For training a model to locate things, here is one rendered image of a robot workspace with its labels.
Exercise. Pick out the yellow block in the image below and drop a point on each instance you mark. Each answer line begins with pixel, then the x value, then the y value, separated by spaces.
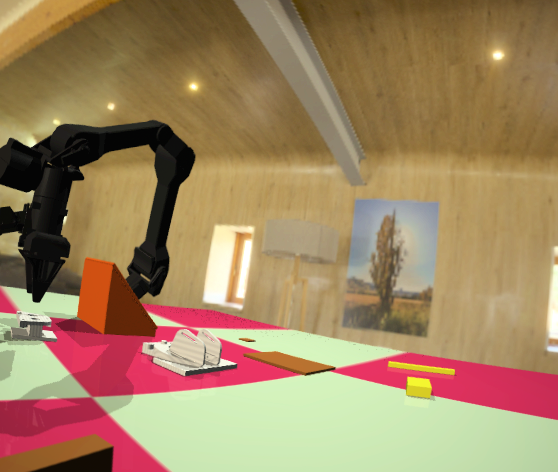
pixel 418 387

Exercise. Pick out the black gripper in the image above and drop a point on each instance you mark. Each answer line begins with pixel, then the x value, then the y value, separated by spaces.
pixel 43 246

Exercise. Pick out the yellow long flat bar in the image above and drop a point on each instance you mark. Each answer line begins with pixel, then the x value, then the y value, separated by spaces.
pixel 421 368

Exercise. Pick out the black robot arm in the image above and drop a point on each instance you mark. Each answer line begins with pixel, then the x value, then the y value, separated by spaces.
pixel 25 168

